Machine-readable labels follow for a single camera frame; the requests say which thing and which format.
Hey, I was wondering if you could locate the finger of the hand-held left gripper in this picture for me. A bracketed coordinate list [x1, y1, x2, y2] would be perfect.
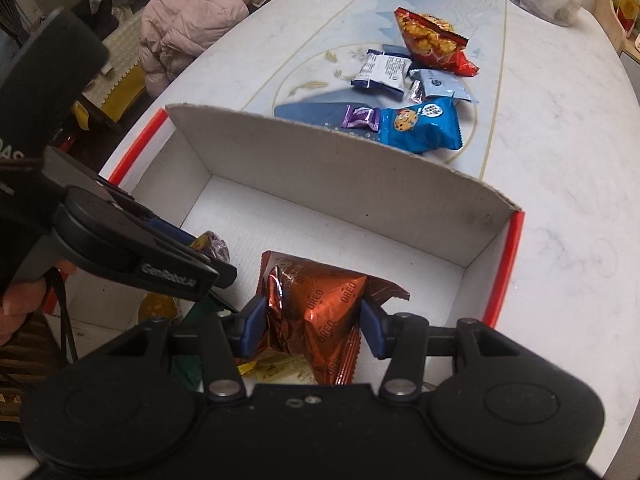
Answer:
[125, 210, 238, 288]
[42, 147, 200, 248]

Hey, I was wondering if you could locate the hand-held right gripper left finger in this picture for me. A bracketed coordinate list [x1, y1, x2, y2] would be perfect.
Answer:
[80, 296, 268, 402]

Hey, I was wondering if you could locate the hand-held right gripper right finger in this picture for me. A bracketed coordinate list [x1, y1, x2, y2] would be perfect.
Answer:
[360, 299, 541, 403]

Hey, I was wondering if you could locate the dark brown candy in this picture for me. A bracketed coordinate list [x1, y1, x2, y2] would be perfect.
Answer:
[190, 230, 231, 266]

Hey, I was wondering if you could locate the pale yellow snack packet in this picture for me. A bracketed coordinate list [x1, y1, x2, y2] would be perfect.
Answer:
[237, 352, 321, 387]

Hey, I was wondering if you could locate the reddish brown foil cookie packet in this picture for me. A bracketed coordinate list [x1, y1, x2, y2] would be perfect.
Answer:
[255, 250, 411, 386]

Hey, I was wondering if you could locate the orange round candy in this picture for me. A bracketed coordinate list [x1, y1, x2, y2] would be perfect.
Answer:
[137, 294, 182, 328]

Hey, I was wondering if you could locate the dark green snack packet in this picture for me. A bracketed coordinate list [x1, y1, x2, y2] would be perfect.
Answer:
[172, 292, 246, 393]

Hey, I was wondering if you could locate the white red cardboard box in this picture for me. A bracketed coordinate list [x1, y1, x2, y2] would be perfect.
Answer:
[42, 104, 526, 396]

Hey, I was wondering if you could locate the blue cookie packet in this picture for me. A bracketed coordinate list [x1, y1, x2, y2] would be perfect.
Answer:
[377, 97, 463, 155]

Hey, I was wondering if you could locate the purple candy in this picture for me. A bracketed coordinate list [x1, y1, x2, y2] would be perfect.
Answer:
[341, 105, 383, 132]

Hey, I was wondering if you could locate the light blue snack packet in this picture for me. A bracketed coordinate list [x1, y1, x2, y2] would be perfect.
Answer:
[410, 69, 473, 106]

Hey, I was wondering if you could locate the white blue snack packet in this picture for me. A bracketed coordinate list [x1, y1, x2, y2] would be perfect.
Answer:
[350, 49, 413, 98]

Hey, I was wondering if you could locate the orange red snack bag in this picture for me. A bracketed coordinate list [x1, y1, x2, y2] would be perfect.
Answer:
[394, 7, 480, 77]

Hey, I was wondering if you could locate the person's left hand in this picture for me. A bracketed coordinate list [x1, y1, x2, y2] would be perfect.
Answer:
[0, 275, 57, 346]

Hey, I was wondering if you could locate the yellow chair with cream cover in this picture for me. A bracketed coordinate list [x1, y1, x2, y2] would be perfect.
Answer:
[75, 10, 151, 121]

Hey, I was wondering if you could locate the pink puffer jacket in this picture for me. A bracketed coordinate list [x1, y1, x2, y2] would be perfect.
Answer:
[139, 0, 282, 98]

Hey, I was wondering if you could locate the yellow snack jar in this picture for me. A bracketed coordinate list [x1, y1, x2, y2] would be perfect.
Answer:
[620, 0, 640, 31]

